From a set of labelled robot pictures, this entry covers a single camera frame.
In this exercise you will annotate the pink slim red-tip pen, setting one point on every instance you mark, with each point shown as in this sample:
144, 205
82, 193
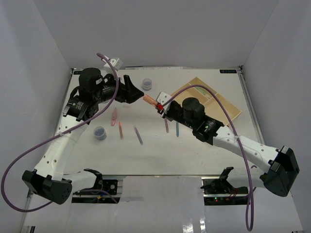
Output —
166, 125

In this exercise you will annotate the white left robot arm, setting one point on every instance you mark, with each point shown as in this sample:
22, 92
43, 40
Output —
47, 179

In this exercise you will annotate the purple slim capped pen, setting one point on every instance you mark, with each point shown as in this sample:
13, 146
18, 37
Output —
138, 135

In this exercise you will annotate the orange chunky highlighter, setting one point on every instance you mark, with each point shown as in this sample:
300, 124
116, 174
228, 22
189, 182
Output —
150, 100

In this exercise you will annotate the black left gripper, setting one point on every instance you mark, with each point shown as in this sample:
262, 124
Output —
130, 93

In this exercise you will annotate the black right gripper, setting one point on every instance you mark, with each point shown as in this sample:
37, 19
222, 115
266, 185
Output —
166, 112

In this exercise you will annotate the clear jar blue beads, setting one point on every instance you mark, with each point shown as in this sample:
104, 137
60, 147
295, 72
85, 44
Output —
99, 133

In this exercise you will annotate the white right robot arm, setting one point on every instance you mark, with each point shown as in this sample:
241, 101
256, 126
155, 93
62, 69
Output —
279, 166

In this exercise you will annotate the cream wooden divided tray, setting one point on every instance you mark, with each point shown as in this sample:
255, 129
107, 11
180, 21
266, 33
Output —
212, 108

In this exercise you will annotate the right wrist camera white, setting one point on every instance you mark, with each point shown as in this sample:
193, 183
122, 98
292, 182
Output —
163, 99

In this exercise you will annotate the green chunky highlighter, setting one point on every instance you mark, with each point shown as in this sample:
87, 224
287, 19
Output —
204, 92

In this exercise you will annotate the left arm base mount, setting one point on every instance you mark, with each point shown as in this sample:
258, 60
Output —
106, 191

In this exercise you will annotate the clear jar purple beads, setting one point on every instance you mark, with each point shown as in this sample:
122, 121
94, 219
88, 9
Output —
146, 84

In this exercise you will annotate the beige slim orange-tip pen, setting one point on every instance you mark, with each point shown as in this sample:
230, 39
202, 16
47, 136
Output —
120, 130

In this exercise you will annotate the blue slim capped pen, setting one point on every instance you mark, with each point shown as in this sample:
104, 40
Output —
177, 129

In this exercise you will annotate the pink chunky highlighter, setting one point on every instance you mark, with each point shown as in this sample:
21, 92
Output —
114, 117

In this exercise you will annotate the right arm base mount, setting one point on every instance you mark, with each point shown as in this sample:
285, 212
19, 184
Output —
217, 191

